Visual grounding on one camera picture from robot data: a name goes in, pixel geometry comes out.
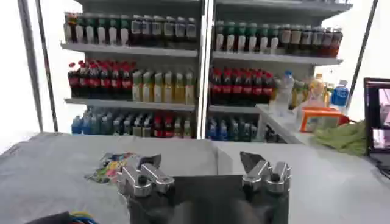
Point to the grey shirt with colourful print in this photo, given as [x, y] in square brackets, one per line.
[61, 170]

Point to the thin dark pole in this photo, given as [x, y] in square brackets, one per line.
[47, 67]

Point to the orange juice bottle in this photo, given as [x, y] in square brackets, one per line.
[317, 88]

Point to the slanted dark pole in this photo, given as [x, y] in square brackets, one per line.
[362, 51]

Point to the orange box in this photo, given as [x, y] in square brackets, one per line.
[320, 120]

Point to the green cloth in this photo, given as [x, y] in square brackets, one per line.
[342, 138]

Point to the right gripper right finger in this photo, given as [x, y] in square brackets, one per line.
[268, 176]

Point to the clear water bottle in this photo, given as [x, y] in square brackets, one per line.
[285, 94]

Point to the white side table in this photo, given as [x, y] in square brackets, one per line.
[281, 123]

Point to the blue labelled bottle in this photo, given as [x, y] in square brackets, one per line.
[339, 96]

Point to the thick grey window post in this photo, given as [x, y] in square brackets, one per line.
[30, 64]

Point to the shelf unit with drink bottles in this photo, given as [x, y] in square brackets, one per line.
[243, 61]
[134, 61]

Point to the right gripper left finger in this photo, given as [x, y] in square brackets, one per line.
[143, 178]

